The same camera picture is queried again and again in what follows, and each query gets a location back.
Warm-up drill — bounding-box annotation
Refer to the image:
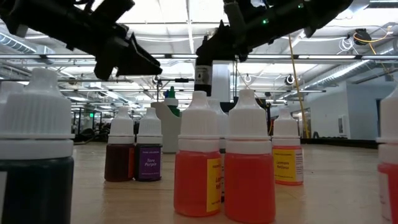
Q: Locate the long overhead light bar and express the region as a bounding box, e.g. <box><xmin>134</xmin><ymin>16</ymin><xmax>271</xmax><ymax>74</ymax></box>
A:
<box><xmin>0</xmin><ymin>53</ymin><xmax>398</xmax><ymax>62</ymax></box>

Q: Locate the white pillar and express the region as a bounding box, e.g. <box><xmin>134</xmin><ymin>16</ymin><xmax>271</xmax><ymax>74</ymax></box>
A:
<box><xmin>211</xmin><ymin>63</ymin><xmax>231</xmax><ymax>103</ymax></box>

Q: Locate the lemon yellow dye bottle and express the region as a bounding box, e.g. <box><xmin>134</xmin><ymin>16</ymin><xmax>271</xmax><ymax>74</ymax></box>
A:
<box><xmin>271</xmin><ymin>107</ymin><xmax>305</xmax><ymax>187</ymax></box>

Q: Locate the yellow hanging cable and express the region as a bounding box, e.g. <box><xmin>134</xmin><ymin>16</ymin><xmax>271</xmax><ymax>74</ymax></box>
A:
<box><xmin>287</xmin><ymin>34</ymin><xmax>310</xmax><ymax>139</ymax></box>

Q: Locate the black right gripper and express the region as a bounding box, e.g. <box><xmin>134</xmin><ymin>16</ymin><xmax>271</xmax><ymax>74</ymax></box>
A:
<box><xmin>196</xmin><ymin>0</ymin><xmax>274</xmax><ymax>62</ymax></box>

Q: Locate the small brown food colouring bottle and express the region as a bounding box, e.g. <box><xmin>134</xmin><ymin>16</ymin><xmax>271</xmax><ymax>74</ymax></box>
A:
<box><xmin>104</xmin><ymin>106</ymin><xmax>136</xmax><ymax>183</ymax></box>

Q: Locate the black aluminium table frame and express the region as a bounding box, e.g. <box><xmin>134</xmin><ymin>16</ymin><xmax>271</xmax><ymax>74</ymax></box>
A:
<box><xmin>300</xmin><ymin>138</ymin><xmax>379</xmax><ymax>149</ymax></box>

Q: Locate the small white-capped food colouring bottle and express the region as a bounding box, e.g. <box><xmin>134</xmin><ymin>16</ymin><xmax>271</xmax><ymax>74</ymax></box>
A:
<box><xmin>0</xmin><ymin>81</ymin><xmax>25</xmax><ymax>103</ymax></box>
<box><xmin>207</xmin><ymin>98</ymin><xmax>230</xmax><ymax>203</ymax></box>

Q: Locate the green-capped food colouring bottle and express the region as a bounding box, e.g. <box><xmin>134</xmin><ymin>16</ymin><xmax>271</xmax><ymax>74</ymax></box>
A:
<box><xmin>164</xmin><ymin>86</ymin><xmax>181</xmax><ymax>118</ymax></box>

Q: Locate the small teal food colouring bottle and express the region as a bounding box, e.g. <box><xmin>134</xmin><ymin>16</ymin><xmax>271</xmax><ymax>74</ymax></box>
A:
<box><xmin>0</xmin><ymin>67</ymin><xmax>75</xmax><ymax>224</ymax></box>

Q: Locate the small purple food colouring bottle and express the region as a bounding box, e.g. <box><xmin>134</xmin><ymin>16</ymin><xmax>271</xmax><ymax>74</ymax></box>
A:
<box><xmin>134</xmin><ymin>107</ymin><xmax>164</xmax><ymax>182</ymax></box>

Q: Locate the grey plastic bin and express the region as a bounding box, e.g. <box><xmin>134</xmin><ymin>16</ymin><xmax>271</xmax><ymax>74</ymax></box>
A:
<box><xmin>151</xmin><ymin>101</ymin><xmax>271</xmax><ymax>155</ymax></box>

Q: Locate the black cord reel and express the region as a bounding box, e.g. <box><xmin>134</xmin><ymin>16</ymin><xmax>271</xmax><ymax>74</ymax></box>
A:
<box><xmin>353</xmin><ymin>27</ymin><xmax>373</xmax><ymax>46</ymax></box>

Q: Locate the small orange food colouring bottle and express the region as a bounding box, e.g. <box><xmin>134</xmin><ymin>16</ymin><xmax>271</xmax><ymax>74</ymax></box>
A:
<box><xmin>375</xmin><ymin>86</ymin><xmax>398</xmax><ymax>223</ymax></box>
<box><xmin>173</xmin><ymin>90</ymin><xmax>223</xmax><ymax>218</ymax></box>
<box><xmin>223</xmin><ymin>89</ymin><xmax>277</xmax><ymax>224</ymax></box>

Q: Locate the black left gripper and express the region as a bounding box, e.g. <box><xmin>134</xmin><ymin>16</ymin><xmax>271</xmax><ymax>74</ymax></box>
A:
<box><xmin>67</xmin><ymin>0</ymin><xmax>163</xmax><ymax>81</ymax></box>

